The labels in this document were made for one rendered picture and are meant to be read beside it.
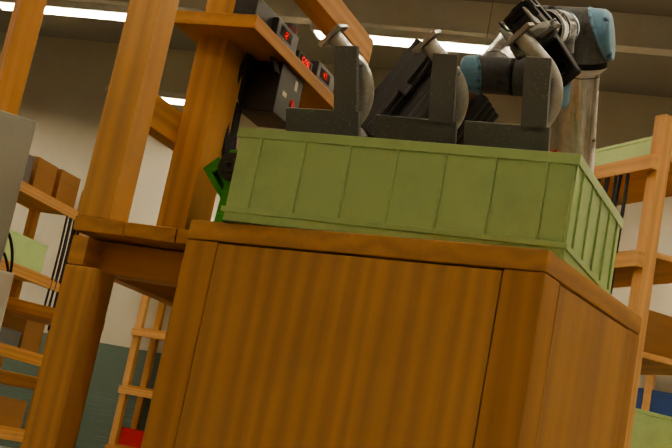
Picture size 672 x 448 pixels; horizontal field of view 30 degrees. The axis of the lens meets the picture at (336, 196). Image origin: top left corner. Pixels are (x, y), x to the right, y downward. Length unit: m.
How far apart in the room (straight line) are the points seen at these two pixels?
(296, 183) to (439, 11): 9.09
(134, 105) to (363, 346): 1.26
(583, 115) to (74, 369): 1.31
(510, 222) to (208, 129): 1.57
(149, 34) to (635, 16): 8.14
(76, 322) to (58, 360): 0.10
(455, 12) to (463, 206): 9.16
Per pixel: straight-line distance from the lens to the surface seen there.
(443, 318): 1.97
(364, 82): 2.28
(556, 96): 2.19
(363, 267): 2.05
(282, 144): 2.19
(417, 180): 2.08
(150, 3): 3.19
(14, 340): 9.81
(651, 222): 5.92
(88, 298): 3.02
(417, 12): 11.24
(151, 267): 3.05
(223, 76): 3.50
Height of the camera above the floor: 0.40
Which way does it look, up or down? 12 degrees up
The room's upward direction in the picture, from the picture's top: 11 degrees clockwise
